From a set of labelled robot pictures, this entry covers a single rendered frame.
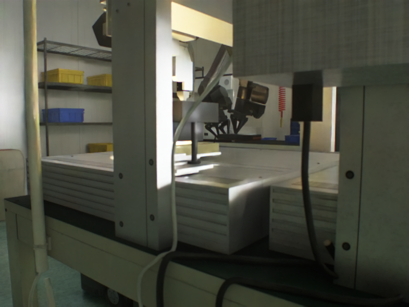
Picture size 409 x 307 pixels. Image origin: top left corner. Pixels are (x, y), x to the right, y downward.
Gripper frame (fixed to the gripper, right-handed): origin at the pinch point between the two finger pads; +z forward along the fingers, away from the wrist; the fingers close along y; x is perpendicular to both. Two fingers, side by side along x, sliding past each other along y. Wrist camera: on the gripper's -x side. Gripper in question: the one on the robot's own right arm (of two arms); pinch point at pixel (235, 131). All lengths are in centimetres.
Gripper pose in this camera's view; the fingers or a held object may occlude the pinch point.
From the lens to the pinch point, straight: 151.4
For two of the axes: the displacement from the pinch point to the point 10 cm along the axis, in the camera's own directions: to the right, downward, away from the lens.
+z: -1.9, 9.5, 2.6
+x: -7.1, -3.2, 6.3
